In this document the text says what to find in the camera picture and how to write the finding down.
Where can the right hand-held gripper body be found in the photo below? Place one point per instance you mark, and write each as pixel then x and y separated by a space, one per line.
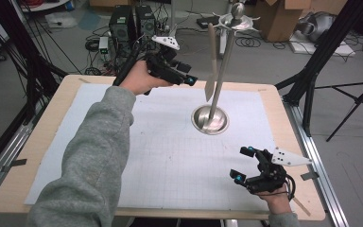
pixel 271 179

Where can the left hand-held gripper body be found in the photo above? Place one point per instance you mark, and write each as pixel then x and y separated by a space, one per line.
pixel 165 71

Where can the beige slotted spatula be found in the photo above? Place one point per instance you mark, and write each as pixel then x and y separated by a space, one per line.
pixel 212 63

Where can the silver metal utensil rack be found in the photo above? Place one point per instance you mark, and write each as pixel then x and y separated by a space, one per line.
pixel 209 121

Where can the person's right hand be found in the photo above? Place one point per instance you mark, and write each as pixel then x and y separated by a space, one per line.
pixel 277 201

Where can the person's left hand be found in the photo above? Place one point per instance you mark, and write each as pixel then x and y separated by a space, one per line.
pixel 138 80

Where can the black tape piece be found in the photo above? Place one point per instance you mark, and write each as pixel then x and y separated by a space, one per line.
pixel 309 176
pixel 14 164

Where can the thin wooden stick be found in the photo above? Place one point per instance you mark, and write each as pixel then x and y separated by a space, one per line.
pixel 302 206

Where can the white stand leg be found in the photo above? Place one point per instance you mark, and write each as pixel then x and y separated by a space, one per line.
pixel 172 19

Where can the flat black box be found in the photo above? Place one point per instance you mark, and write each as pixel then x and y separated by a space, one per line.
pixel 205 22

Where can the black computer tower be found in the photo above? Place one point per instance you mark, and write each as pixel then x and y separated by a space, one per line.
pixel 145 25
pixel 121 30

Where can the white grid mat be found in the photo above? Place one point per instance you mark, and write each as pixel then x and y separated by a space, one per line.
pixel 186 170

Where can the small white power box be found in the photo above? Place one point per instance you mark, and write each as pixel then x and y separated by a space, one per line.
pixel 103 44

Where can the brown cardboard box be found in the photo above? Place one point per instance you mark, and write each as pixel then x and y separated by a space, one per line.
pixel 279 20

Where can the black tripod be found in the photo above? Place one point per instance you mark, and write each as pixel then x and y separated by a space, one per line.
pixel 357 99

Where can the white flat board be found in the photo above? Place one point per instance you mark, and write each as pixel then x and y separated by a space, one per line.
pixel 337 48

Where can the grey rounded device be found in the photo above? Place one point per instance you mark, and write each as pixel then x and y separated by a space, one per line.
pixel 316 25

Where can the aluminium rail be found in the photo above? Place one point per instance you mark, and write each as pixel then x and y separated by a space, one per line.
pixel 319 189
pixel 0 164

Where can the black metal frame post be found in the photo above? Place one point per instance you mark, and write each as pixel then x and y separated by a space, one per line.
pixel 321 53
pixel 28 63

